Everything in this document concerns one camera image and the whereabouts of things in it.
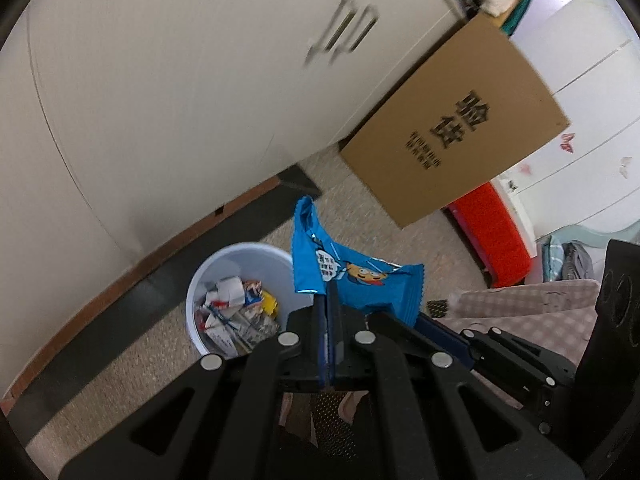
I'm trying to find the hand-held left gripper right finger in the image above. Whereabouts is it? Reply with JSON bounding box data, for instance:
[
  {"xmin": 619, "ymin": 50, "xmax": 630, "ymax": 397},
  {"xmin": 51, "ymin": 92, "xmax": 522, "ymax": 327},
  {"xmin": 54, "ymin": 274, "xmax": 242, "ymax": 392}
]
[{"xmin": 327, "ymin": 296, "xmax": 586, "ymax": 480}]

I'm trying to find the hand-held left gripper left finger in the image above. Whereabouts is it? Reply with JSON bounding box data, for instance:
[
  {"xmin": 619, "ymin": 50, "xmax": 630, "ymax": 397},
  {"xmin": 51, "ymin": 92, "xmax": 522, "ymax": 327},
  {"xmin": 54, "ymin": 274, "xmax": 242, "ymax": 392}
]
[{"xmin": 60, "ymin": 295, "xmax": 331, "ymax": 480}]

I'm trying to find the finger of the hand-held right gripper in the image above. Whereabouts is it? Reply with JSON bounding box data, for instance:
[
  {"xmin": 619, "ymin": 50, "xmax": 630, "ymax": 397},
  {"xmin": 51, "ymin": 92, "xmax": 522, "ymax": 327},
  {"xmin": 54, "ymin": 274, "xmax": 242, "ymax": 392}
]
[
  {"xmin": 413, "ymin": 311, "xmax": 577, "ymax": 397},
  {"xmin": 477, "ymin": 372, "xmax": 577, "ymax": 438}
]

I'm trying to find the blue snack packet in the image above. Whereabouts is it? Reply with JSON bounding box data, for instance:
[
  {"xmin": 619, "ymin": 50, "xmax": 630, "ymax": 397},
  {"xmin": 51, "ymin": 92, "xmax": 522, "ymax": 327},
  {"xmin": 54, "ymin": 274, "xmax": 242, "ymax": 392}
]
[{"xmin": 291, "ymin": 195, "xmax": 426, "ymax": 329}]

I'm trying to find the white plastic bin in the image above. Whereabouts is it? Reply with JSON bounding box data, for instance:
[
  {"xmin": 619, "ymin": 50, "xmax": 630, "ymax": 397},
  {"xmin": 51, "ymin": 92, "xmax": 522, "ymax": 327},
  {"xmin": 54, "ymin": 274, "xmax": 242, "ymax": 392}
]
[{"xmin": 185, "ymin": 242, "xmax": 316, "ymax": 359}]

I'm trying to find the folded clothes pile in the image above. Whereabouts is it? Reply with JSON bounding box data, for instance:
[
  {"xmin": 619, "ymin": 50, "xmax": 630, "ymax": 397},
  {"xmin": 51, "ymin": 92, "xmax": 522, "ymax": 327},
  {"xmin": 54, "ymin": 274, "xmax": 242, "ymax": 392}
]
[{"xmin": 562, "ymin": 242, "xmax": 597, "ymax": 282}]

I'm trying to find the pink checked tablecloth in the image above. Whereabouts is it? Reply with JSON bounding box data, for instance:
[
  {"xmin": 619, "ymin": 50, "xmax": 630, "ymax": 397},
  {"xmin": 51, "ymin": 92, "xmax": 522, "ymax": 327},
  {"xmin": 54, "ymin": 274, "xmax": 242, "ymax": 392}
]
[{"xmin": 447, "ymin": 279, "xmax": 602, "ymax": 362}]

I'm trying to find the white flattened carton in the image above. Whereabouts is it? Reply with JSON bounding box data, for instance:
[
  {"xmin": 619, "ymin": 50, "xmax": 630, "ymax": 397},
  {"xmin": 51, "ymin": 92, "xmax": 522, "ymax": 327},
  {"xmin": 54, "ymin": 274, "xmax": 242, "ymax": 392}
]
[{"xmin": 202, "ymin": 275, "xmax": 246, "ymax": 319}]

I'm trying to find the red storage box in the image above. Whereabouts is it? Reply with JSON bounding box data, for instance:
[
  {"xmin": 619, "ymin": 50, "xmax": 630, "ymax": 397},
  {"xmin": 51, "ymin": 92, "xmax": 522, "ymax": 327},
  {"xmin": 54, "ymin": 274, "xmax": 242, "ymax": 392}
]
[{"xmin": 444, "ymin": 180, "xmax": 536, "ymax": 289}]

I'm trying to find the white wardrobe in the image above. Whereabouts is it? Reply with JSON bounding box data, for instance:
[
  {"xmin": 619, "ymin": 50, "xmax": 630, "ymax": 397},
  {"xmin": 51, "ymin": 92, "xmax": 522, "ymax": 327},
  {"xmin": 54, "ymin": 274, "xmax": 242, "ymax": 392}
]
[{"xmin": 500, "ymin": 0, "xmax": 640, "ymax": 242}]

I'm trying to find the large cardboard box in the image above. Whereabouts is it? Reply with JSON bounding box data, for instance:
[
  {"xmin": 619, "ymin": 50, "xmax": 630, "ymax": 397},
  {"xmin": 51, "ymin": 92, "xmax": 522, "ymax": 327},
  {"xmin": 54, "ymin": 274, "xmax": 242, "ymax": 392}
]
[{"xmin": 339, "ymin": 12, "xmax": 571, "ymax": 231}]

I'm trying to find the white floor cabinet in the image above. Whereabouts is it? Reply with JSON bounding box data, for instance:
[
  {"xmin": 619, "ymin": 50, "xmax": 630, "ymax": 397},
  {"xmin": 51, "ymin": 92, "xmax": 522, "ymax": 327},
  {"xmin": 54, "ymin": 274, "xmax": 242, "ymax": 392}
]
[{"xmin": 0, "ymin": 0, "xmax": 469, "ymax": 413}]

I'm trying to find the green hanging garment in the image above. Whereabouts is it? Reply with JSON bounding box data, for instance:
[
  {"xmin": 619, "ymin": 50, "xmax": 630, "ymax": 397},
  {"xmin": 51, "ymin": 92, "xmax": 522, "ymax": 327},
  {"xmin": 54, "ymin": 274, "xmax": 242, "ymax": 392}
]
[{"xmin": 500, "ymin": 0, "xmax": 542, "ymax": 37}]

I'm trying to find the metal cabinet handle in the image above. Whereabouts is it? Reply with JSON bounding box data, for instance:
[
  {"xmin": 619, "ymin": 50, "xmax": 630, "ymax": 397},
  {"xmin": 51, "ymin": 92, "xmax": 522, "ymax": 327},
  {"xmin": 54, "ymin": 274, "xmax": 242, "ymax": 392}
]
[
  {"xmin": 303, "ymin": 0, "xmax": 352, "ymax": 67},
  {"xmin": 330, "ymin": 4, "xmax": 379, "ymax": 62}
]

